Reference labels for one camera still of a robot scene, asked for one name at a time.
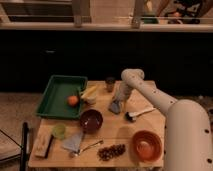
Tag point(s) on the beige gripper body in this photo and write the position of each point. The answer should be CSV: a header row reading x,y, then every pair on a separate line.
x,y
123,93

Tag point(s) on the blue sponge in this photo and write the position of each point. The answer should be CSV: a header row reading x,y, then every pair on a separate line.
x,y
115,107

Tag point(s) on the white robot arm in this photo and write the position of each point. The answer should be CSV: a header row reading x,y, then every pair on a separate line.
x,y
188,143

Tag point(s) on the purple bowl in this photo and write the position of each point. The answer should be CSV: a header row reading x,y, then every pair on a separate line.
x,y
91,121

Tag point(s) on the orange bowl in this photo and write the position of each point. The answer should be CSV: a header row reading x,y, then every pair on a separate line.
x,y
147,146

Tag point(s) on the yellow banana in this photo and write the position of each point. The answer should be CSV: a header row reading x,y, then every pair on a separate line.
x,y
89,91

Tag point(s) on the orange fruit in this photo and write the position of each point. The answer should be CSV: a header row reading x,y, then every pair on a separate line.
x,y
72,100

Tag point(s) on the bunch of dark grapes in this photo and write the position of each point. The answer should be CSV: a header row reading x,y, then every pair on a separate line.
x,y
107,153

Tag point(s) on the green plastic tray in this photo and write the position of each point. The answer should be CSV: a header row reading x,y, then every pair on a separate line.
x,y
54,103

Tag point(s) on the grey folded cloth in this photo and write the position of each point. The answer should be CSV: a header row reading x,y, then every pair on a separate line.
x,y
73,142

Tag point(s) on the green plastic cup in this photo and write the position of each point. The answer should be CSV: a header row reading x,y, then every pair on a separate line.
x,y
58,131

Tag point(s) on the metal spoon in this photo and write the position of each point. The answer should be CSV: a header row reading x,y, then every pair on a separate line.
x,y
77,153

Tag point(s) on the wooden block with black tool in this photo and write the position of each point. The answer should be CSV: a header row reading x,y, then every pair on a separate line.
x,y
42,145

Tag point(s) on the white handled dish brush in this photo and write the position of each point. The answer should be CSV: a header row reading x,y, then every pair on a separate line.
x,y
132,116

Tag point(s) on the black chair frame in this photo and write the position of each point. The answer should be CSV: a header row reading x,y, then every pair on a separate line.
x,y
23,156

